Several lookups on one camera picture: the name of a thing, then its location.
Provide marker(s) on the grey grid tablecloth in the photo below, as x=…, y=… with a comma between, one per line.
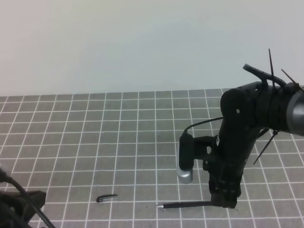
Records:
x=78, y=147

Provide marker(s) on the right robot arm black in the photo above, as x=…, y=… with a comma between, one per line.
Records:
x=247, y=113

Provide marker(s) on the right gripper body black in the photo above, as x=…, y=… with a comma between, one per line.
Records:
x=224, y=160

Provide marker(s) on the black pen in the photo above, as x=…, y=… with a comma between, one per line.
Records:
x=188, y=204

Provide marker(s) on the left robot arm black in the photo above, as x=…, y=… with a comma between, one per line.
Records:
x=15, y=211

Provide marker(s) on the clear pen cap black clip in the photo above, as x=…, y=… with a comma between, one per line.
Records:
x=106, y=197

